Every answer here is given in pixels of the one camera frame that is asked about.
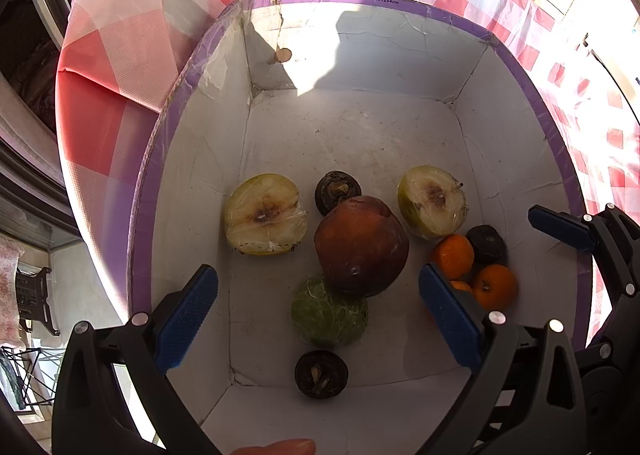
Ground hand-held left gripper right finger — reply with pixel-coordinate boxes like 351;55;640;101
419;262;587;455

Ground red white checked tablecloth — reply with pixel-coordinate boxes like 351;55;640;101
54;0;640;341

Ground metal drying rack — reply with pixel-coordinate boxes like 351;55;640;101
0;344;68;413

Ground round green fruit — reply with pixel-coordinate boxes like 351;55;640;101
291;276;369;350

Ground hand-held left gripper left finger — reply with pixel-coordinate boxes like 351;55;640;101
51;264;219;455

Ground black plastic stool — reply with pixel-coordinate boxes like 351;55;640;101
16;266;62;337

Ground dark water chestnut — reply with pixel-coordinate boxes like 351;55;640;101
294;350;349;400
314;170;362;216
466;224;507;266

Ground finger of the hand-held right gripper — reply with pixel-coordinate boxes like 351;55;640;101
528;203;640;297
572;305;640;436

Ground white box with purple rim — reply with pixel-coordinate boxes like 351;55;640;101
126;0;596;455

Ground large dark red fruit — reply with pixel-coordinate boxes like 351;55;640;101
314;195;410;298

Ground person's left hand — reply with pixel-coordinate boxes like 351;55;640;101
234;439;317;455

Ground halved apple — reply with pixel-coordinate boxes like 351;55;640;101
223;173;308;257
397;164;469;241

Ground pink patterned cloth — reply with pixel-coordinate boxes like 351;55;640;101
0;234;27;348

